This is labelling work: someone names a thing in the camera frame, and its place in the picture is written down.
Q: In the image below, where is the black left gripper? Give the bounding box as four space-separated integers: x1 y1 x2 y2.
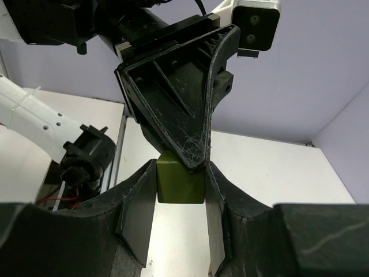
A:
115 13 240 171

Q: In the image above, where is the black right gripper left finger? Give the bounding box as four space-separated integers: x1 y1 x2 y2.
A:
1 159 157 276

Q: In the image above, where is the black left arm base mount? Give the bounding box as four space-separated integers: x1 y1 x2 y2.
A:
34 115 127 213

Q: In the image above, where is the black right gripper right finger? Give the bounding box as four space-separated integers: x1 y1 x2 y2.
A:
205 164 368 276

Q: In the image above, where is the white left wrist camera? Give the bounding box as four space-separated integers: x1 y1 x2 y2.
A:
212 0 281 58

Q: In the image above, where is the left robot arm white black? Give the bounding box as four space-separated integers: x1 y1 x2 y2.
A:
1 1 241 173

